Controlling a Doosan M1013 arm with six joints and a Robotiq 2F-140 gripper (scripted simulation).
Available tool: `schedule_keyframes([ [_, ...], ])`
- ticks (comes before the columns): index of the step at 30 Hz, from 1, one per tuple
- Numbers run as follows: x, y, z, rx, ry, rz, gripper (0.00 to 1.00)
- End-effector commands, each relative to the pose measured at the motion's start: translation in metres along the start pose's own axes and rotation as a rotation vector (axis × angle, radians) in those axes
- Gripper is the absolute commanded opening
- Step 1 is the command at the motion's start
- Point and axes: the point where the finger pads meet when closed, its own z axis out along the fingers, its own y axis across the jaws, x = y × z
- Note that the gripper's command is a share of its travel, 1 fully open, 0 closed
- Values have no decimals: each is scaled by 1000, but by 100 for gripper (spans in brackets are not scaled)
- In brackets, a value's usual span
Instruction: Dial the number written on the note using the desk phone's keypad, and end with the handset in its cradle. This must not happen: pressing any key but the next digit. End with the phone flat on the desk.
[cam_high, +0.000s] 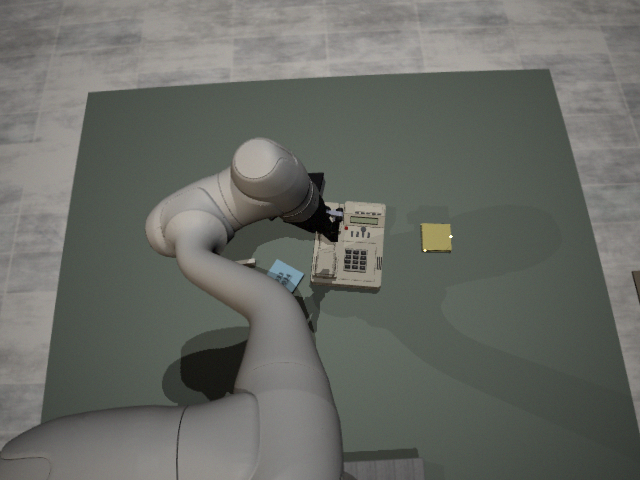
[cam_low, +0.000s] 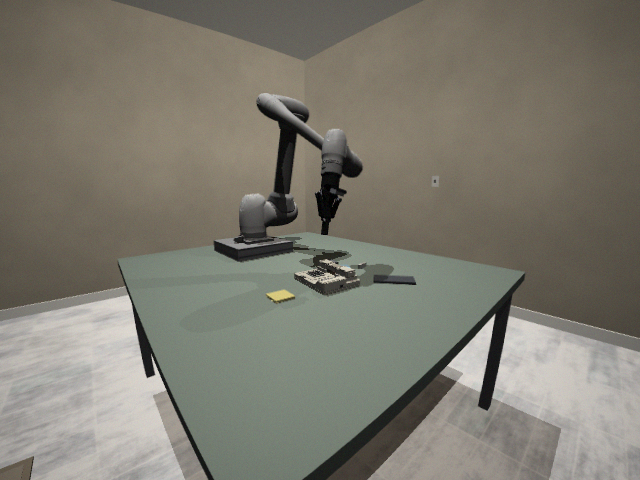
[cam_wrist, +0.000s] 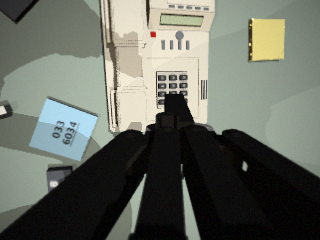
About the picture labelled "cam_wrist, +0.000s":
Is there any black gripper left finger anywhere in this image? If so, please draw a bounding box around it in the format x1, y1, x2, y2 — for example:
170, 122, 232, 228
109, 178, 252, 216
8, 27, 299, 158
0, 94, 188, 240

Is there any light blue sticky note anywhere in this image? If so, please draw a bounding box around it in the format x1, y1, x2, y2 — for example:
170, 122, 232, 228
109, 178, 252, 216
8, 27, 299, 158
29, 98, 98, 161

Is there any yellow sticky note pad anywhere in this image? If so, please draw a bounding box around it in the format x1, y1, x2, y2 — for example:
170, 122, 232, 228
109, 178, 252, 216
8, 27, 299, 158
249, 19, 285, 61

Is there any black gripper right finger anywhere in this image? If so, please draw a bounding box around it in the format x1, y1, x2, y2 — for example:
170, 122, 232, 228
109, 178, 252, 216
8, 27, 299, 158
174, 94, 320, 240

